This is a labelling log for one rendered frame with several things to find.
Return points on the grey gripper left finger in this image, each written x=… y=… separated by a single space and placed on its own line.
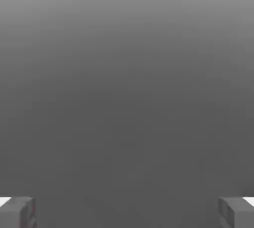
x=13 y=214

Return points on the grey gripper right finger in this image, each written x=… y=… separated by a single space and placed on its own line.
x=241 y=215

